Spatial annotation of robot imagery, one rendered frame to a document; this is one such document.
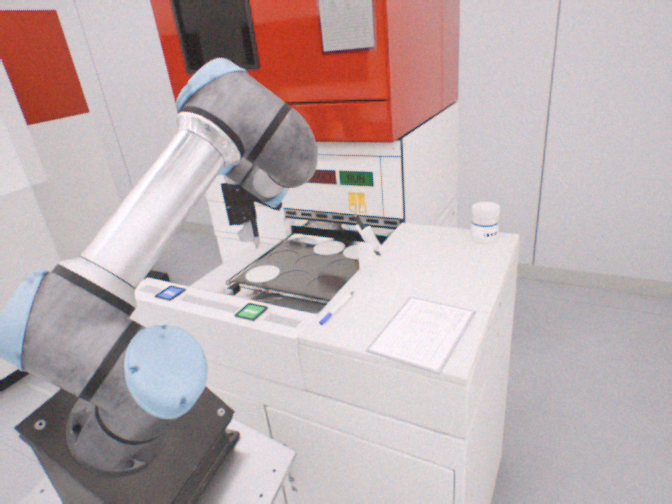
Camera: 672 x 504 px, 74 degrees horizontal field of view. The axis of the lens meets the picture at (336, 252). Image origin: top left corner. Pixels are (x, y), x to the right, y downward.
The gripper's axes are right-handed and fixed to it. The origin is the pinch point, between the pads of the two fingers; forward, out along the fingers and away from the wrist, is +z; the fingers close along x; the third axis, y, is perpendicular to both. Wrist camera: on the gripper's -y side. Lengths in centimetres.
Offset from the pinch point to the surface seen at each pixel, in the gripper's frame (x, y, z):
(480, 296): 52, -42, 1
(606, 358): -5, -151, 97
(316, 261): 5.3, -15.8, 7.4
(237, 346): 37.5, 11.2, 7.8
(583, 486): 45, -92, 97
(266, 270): 4.0, -0.6, 7.3
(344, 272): 15.9, -21.5, 7.4
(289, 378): 46.8, 1.5, 12.9
